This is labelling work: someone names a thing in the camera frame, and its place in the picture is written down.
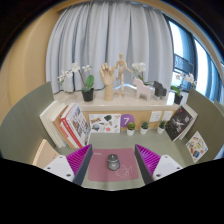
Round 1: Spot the pale grey curtain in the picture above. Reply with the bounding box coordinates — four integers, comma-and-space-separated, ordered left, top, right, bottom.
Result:
45, 0, 176, 95

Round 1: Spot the thick white book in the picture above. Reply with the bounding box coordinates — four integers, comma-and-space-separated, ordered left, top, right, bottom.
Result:
39, 100, 68, 149

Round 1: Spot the white book with red title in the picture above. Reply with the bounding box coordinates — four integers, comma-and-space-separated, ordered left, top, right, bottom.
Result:
65, 103, 92, 148

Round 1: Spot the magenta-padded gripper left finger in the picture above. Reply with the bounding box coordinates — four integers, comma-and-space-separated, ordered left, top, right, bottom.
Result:
43, 143, 93, 187

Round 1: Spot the colourful sticker card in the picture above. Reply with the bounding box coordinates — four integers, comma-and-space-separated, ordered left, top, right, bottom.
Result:
185, 130, 210, 164

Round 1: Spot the dark grey computer mouse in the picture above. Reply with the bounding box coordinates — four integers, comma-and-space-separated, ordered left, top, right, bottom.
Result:
106, 153, 120, 172

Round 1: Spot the wooden artist mannequin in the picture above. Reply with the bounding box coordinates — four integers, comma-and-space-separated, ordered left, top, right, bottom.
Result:
112, 52, 135, 98

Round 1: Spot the small succulent in white pot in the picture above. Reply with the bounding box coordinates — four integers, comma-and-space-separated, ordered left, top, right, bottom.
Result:
156, 119, 167, 135
139, 120, 150, 136
125, 121, 137, 137

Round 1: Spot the black cover book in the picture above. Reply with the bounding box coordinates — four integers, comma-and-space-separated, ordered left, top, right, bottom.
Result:
164, 103, 199, 142

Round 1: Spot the pink mouse pad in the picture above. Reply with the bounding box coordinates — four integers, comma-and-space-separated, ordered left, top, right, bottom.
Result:
87, 147, 143, 183

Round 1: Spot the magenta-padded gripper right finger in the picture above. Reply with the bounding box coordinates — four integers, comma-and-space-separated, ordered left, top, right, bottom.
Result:
134, 143, 184, 185

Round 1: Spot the round purple number sticker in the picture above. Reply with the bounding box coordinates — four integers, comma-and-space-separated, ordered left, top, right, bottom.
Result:
119, 113, 136, 129

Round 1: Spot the potted plant by window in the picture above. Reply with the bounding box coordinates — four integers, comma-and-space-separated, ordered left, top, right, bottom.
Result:
170, 72, 198, 106

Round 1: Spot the pink wooden horse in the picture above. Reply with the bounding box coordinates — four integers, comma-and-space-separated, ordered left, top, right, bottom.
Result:
132, 77, 155, 102

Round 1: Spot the black wooden horse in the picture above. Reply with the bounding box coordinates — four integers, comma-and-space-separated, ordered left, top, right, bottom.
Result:
152, 80, 168, 100

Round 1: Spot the white sticker sheet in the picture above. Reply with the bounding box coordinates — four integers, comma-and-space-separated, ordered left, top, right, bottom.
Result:
88, 113, 122, 134

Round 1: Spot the white wall socket plate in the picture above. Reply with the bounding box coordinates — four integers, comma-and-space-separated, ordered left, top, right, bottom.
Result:
161, 110, 175, 123
148, 110, 163, 124

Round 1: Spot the white orchid behind horse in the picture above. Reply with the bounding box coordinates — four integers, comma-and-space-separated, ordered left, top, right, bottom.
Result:
131, 61, 154, 86

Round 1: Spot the white orchid in black pot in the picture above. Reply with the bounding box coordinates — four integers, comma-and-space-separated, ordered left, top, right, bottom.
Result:
57, 62, 96, 103

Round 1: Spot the tan kraft book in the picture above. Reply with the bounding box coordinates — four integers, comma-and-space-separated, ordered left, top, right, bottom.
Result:
53, 105, 78, 150

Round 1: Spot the cream book with red title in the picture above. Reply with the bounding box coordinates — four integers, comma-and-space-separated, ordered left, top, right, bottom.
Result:
32, 138, 61, 169

